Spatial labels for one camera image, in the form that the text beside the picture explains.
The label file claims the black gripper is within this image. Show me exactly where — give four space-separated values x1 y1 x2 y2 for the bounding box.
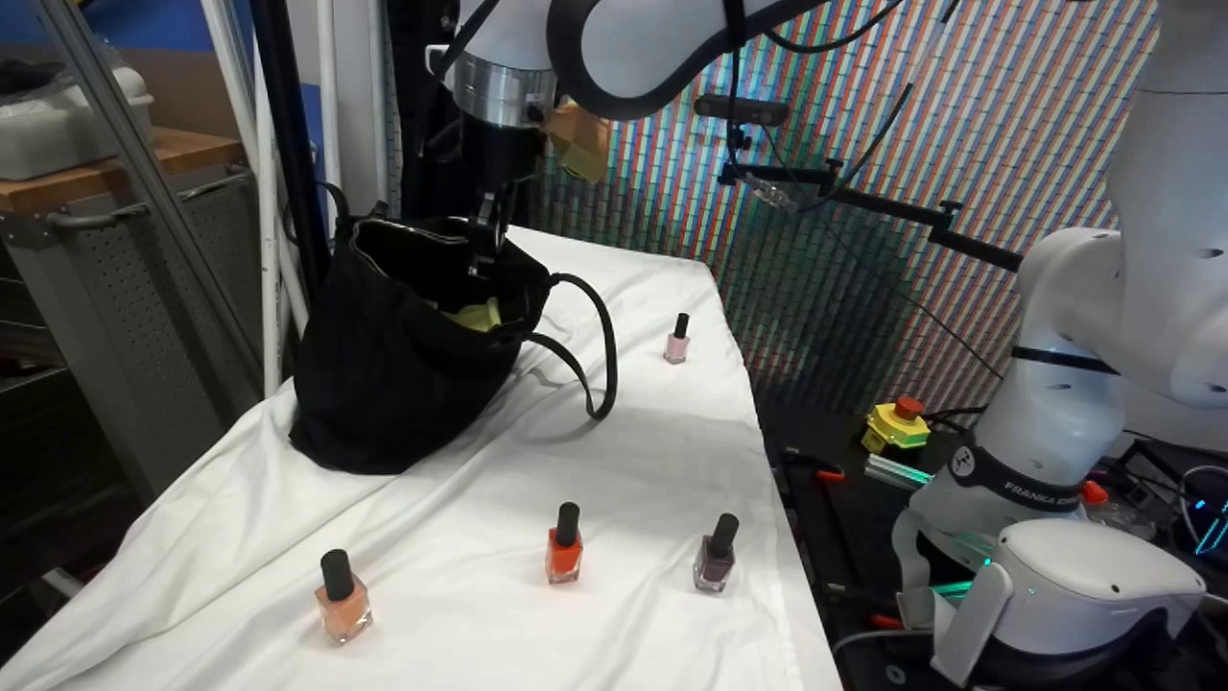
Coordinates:
459 119 550 276

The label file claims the red-orange nail polish bottle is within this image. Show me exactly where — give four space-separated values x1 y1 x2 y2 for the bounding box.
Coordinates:
544 497 590 591

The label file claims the dark purple nail polish bottle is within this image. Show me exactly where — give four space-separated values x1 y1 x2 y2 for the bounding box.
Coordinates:
692 510 745 597

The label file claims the peach nail polish bottle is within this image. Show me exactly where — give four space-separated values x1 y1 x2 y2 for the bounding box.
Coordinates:
310 546 378 648

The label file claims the yellow-green cloth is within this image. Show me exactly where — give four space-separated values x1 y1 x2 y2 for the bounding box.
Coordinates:
436 293 509 337

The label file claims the black vertical pole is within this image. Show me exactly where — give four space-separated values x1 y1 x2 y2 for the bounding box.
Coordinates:
246 0 334 376

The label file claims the white tablecloth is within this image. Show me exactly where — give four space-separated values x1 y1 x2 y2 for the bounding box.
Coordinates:
0 218 847 691

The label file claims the wooden board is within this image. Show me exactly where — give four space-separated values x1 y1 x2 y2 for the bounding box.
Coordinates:
0 122 250 218

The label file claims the gray perforated metal cabinet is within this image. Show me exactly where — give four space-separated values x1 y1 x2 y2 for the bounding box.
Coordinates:
0 170 265 501

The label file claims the blue board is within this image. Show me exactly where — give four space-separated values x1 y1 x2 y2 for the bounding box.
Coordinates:
81 0 260 57

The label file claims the yellow emergency stop button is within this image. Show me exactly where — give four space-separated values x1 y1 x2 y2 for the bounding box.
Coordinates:
859 392 935 458

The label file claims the white plastic container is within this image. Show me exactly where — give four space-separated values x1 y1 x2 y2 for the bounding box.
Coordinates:
0 57 160 185

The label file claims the teal translucent bar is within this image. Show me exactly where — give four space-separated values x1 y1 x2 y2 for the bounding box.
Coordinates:
864 450 942 495

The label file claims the wrist camera with yellow mount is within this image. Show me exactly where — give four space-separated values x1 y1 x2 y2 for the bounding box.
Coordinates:
540 97 619 185

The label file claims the black handbag with straps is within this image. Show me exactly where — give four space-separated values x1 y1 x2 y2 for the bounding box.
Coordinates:
289 208 622 476

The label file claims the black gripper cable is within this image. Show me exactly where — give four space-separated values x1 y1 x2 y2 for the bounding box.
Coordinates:
426 0 506 80

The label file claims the aluminium frame post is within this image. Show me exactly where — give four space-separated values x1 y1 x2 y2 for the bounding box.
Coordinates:
36 0 265 400

